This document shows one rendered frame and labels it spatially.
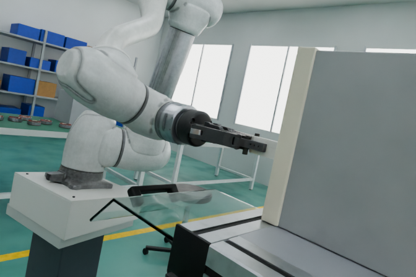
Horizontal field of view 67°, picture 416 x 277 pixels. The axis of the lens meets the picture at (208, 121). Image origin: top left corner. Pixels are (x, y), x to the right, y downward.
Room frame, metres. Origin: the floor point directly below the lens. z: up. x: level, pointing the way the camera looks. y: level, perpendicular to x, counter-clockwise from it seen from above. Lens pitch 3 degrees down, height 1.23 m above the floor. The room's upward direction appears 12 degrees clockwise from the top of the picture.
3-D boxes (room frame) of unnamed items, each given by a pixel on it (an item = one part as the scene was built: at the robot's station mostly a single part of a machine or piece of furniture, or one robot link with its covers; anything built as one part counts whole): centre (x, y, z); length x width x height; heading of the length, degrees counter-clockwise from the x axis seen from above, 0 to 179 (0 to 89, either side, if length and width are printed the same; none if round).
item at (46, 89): (6.15, 3.30, 0.92); 0.40 x 0.36 x 0.28; 48
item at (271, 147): (0.53, -0.11, 1.18); 0.07 x 0.01 x 0.03; 48
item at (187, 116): (0.64, 0.00, 1.18); 0.09 x 0.08 x 0.07; 48
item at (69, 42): (6.45, 3.02, 1.89); 0.42 x 0.42 x 0.22; 48
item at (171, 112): (0.69, 0.06, 1.18); 0.09 x 0.06 x 0.09; 138
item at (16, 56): (5.71, 3.69, 1.41); 0.42 x 0.28 x 0.26; 50
